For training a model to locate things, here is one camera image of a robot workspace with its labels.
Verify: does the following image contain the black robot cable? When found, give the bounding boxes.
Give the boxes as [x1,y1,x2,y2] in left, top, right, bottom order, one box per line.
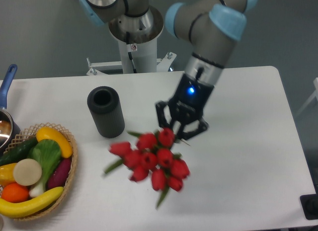
[125,31,138,74]

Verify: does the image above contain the white chair frame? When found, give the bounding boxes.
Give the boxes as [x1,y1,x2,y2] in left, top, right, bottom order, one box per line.
[296,78,318,119]

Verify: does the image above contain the black device at table edge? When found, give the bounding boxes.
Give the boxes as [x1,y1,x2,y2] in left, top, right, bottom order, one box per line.
[300,194,318,220]

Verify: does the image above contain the orange fruit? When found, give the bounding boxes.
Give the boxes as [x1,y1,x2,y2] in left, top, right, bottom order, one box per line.
[1,183,29,203]

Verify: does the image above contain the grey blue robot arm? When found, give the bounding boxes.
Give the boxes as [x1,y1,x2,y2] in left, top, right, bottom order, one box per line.
[79,0,258,140]

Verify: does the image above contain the green bok choy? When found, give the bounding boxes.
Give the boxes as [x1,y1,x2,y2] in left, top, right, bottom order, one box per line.
[28,139,61,198]

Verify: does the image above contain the blue handled saucepan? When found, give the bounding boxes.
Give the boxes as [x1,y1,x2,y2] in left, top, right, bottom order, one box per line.
[0,64,20,156]

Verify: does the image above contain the red tulip bouquet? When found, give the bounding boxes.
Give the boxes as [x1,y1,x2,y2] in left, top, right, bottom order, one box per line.
[104,128,190,209]

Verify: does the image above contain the yellow banana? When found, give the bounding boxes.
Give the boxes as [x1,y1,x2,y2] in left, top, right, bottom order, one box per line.
[0,187,64,218]

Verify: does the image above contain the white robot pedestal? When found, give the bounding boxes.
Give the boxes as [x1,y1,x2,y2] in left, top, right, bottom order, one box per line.
[86,5,177,76]

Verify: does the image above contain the dark grey ribbed vase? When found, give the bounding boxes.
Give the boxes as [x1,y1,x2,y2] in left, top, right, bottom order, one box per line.
[87,86,125,138]

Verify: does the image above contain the purple eggplant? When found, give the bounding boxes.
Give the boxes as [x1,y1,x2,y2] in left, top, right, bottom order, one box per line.
[47,158,72,190]

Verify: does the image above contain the woven wicker basket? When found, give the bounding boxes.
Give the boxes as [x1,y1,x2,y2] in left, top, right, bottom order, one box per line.
[5,122,78,221]

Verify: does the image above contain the beige round disc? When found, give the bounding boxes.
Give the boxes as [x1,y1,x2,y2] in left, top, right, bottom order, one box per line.
[13,158,42,186]

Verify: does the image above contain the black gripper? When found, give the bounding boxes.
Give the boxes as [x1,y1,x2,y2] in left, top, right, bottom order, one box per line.
[155,74,214,140]

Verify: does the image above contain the green cucumber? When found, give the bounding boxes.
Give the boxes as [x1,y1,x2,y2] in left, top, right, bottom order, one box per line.
[0,137,38,166]

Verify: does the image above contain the yellow bell pepper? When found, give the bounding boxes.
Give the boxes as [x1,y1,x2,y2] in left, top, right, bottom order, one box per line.
[0,163,17,187]

